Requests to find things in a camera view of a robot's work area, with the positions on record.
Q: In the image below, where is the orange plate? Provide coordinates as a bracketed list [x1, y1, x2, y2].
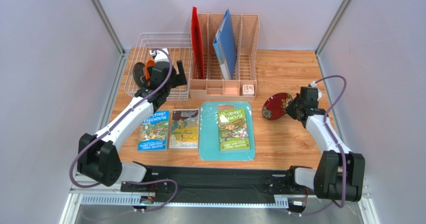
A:
[145, 60, 155, 86]

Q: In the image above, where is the dark red floral plate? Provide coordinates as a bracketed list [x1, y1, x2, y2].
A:
[261, 92, 293, 120]

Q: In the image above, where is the dark grey plate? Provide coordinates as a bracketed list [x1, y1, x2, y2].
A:
[132, 62, 146, 88]

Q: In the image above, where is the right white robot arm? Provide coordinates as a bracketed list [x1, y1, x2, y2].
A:
[285, 87, 366, 202]

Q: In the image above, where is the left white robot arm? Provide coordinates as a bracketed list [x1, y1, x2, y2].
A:
[71, 60, 188, 188]

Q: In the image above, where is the red folder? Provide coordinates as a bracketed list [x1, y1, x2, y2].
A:
[190, 7, 204, 79]

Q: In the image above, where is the small pink white box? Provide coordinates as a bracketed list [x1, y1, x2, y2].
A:
[241, 84, 256, 96]

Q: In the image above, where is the beige paperback book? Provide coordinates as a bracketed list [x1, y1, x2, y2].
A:
[168, 109, 200, 149]

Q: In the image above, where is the blue folder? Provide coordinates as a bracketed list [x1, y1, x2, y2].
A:
[212, 9, 237, 80]

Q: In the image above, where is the green Storey Treehouse book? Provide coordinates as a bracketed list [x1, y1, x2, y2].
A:
[217, 108, 251, 151]

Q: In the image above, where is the blue 26-Storey Treehouse book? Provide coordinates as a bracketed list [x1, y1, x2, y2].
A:
[137, 110, 170, 152]

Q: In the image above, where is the teal cutting board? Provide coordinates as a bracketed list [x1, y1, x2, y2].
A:
[198, 101, 256, 161]

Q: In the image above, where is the pink plastic file organizer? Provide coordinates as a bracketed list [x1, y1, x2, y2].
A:
[188, 14, 260, 101]

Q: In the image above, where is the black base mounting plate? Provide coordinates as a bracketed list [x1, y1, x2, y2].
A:
[120, 166, 309, 202]

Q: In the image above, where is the white wire dish rack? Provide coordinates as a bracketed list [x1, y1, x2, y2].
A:
[123, 32, 194, 96]

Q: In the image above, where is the silver aluminium rail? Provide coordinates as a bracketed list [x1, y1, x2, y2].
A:
[80, 193, 306, 209]

